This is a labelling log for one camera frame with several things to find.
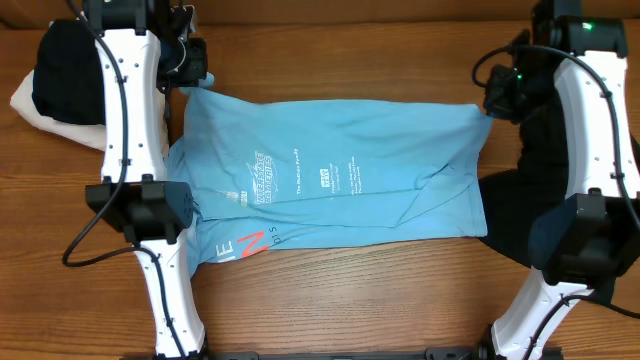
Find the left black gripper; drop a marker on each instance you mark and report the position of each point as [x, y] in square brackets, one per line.
[197, 70]

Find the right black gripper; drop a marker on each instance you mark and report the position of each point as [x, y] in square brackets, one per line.
[496, 103]

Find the light blue printed t-shirt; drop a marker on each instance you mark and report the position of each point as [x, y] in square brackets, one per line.
[326, 173]

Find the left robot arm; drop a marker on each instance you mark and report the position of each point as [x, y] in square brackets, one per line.
[146, 48]

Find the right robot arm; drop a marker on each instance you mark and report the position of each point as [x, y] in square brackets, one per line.
[570, 210]

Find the black garment on right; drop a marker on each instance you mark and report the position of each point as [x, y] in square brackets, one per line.
[514, 199]

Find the folded beige garment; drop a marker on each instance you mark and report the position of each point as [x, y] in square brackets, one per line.
[93, 136]

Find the folded black garment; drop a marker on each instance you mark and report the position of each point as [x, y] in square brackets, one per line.
[67, 80]

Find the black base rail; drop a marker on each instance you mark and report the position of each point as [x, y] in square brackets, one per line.
[458, 353]

